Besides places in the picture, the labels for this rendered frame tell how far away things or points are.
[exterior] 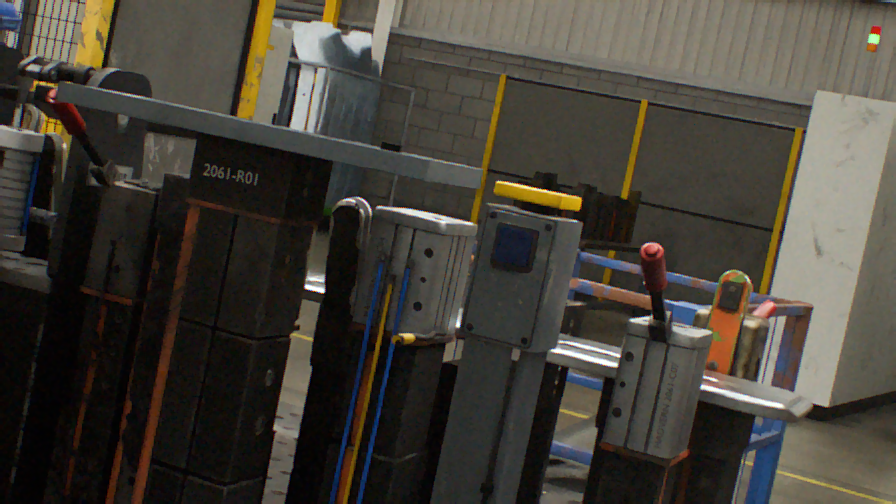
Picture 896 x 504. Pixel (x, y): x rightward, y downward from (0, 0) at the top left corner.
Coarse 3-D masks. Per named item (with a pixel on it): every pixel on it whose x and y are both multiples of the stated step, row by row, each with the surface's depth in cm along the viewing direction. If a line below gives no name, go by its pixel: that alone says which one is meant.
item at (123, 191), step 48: (144, 192) 147; (96, 240) 149; (144, 240) 147; (96, 288) 149; (144, 288) 149; (96, 336) 150; (96, 384) 150; (96, 432) 149; (48, 480) 151; (96, 480) 149
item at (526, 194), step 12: (504, 192) 120; (516, 192) 120; (528, 192) 120; (540, 192) 119; (552, 192) 120; (528, 204) 122; (540, 204) 120; (552, 204) 119; (564, 204) 120; (576, 204) 123
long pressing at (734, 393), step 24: (312, 288) 157; (456, 336) 151; (552, 360) 147; (576, 360) 146; (600, 360) 146; (720, 384) 148; (744, 384) 153; (744, 408) 140; (768, 408) 140; (792, 408) 144
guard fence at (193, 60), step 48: (96, 0) 441; (144, 0) 463; (192, 0) 485; (240, 0) 512; (96, 48) 443; (144, 48) 468; (192, 48) 491; (240, 48) 519; (192, 96) 498; (240, 96) 523; (192, 144) 505
